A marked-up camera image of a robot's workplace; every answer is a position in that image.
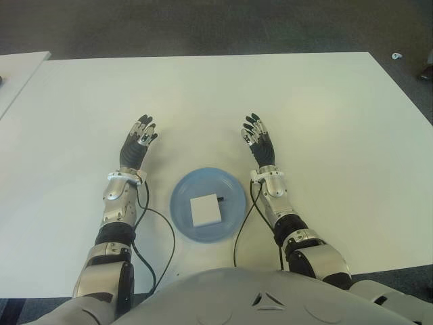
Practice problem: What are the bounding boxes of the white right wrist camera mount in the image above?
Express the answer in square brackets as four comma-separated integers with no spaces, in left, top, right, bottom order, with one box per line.
[249,169,284,183]

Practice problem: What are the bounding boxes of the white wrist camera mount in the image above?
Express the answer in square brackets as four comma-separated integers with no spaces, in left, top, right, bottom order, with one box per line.
[107,170,147,186]
[249,169,284,183]

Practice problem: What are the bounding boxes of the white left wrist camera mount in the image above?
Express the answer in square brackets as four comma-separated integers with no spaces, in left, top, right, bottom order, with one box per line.
[107,170,147,186]

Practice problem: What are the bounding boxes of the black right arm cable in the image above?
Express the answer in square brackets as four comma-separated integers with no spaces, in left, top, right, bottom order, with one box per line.
[232,179,285,272]

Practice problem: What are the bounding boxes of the blue plate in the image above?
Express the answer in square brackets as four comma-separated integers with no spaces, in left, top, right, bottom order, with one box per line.
[168,167,248,243]

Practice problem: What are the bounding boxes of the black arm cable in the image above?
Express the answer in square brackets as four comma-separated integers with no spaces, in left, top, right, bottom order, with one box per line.
[131,181,177,299]
[232,179,285,272]

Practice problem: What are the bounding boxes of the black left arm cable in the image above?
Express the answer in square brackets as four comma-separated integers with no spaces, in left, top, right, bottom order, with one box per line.
[131,181,177,299]

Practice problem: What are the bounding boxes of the silver robot torso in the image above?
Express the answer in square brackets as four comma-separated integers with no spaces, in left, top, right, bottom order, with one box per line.
[111,265,410,325]

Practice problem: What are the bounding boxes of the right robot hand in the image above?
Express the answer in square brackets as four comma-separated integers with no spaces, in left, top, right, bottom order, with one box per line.
[240,113,277,169]

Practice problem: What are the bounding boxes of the white charger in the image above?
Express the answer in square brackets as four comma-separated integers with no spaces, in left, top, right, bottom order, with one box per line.
[189,193,227,228]

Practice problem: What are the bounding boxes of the white side table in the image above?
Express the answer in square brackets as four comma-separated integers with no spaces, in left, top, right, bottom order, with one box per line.
[0,50,51,121]

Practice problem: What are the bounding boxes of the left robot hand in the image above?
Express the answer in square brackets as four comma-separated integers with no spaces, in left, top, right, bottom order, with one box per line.
[118,114,159,172]

